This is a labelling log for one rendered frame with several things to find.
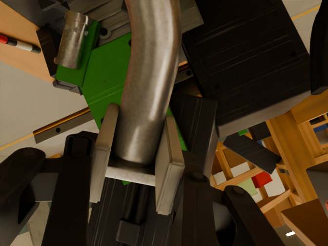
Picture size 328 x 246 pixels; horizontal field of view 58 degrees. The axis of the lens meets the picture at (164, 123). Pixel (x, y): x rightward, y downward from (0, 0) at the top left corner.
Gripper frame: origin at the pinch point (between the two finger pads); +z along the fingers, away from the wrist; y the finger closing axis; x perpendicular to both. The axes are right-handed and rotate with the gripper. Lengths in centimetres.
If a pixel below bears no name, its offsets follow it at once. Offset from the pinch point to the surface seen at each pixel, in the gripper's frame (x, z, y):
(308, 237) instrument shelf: -27, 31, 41
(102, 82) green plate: -3.8, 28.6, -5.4
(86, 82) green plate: -4.5, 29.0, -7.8
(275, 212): -195, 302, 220
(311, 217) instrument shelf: -29, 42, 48
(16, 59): -10, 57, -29
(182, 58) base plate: -5, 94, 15
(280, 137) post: -24, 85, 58
